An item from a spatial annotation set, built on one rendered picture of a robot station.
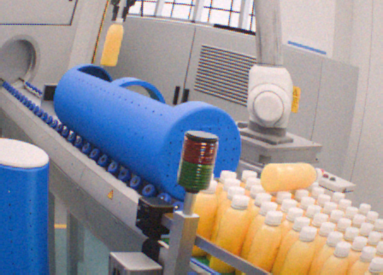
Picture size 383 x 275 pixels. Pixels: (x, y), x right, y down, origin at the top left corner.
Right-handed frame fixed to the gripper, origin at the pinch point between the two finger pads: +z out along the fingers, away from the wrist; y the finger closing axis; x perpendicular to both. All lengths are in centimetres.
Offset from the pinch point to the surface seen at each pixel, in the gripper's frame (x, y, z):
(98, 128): 38, 19, 40
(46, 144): -16, 18, 60
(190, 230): 123, 41, 41
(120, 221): 58, 19, 65
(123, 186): 54, 16, 54
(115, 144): 51, 19, 42
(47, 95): -49, 8, 43
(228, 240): 116, 24, 48
